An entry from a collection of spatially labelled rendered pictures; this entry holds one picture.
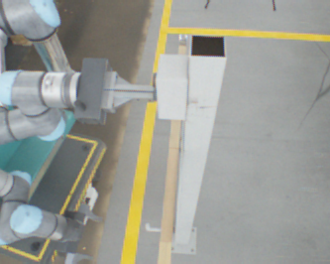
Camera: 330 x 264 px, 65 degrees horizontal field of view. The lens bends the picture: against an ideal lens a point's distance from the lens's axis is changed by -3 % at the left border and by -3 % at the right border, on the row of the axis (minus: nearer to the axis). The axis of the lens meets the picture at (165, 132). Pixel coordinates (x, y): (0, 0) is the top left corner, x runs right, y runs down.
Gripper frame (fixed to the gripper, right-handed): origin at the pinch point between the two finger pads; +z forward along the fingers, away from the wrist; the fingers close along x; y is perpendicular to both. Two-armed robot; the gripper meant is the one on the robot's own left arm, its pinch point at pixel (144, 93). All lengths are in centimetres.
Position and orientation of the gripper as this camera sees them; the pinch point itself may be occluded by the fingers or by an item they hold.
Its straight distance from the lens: 56.0
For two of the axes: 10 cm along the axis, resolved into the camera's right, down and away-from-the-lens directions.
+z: 10.0, 0.6, -0.7
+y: -0.6, -2.3, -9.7
